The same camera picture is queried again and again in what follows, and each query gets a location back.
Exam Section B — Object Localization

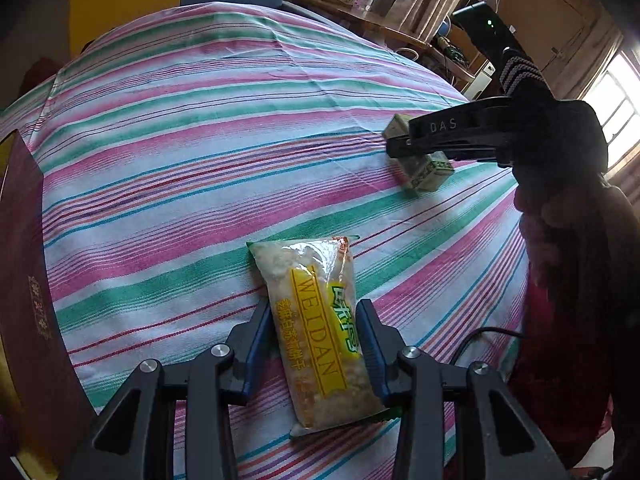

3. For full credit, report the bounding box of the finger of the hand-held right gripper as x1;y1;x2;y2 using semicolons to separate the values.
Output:
385;132;503;162

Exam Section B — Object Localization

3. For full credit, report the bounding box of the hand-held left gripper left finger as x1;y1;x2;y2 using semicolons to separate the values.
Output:
60;300;273;480

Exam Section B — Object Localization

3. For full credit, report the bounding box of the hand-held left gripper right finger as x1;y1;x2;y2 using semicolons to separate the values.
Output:
356;299;571;480

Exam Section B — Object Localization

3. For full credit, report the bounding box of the small green box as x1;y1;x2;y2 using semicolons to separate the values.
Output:
382;114;456;197

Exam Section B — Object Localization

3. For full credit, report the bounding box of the rectangular gold tin box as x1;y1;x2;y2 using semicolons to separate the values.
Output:
0;129;98;480

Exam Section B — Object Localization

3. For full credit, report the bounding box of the person's right hand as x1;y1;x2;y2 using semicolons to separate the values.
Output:
512;172;640;321

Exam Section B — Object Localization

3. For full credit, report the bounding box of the window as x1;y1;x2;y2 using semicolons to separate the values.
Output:
580;50;640;181

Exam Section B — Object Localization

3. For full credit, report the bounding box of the wooden side shelf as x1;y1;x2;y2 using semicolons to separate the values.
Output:
290;0;476;86

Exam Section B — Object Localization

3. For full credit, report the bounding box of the person's red clothing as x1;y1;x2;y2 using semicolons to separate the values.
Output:
507;280;613;436

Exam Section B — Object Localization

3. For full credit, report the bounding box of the striped tablecloth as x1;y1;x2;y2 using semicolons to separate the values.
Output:
0;0;541;480

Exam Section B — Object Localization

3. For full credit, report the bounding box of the black cable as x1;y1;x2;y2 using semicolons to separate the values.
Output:
452;327;526;368

